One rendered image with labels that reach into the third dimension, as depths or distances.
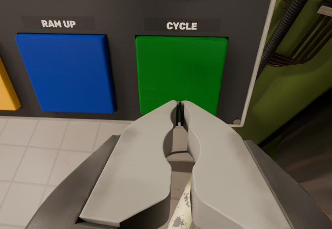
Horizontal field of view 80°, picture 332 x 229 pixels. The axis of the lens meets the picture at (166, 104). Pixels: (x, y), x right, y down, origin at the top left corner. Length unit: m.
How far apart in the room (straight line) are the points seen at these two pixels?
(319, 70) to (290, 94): 0.10
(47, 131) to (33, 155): 0.15
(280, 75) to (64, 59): 0.50
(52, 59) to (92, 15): 0.05
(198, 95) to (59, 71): 0.13
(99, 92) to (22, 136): 1.34
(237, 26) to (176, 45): 0.05
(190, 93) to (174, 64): 0.03
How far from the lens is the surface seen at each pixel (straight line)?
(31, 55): 0.21
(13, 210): 1.41
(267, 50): 0.50
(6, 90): 0.24
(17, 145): 1.52
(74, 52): 0.19
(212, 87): 0.18
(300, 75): 0.57
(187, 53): 0.17
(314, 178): 0.55
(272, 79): 0.59
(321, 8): 0.45
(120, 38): 0.18
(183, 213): 0.51
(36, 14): 0.20
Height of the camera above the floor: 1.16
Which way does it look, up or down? 61 degrees down
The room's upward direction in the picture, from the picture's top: 2 degrees counter-clockwise
